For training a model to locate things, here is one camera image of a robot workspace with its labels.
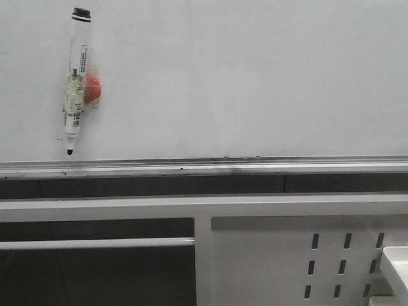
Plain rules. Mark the white whiteboard with aluminium tray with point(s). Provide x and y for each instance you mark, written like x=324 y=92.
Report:
x=207 y=87

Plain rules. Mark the white storage tray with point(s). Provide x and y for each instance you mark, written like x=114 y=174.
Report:
x=394 y=268
x=384 y=301

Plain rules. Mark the white black whiteboard marker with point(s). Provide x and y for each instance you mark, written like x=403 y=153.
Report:
x=74 y=103

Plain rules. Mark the white lower storage tray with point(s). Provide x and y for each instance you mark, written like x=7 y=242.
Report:
x=384 y=301

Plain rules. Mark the white metal stand frame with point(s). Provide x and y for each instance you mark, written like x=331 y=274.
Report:
x=315 y=249

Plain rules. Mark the red round magnet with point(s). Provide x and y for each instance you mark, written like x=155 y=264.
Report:
x=92 y=91

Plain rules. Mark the white upper storage tray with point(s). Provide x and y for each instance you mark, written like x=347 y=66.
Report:
x=394 y=268

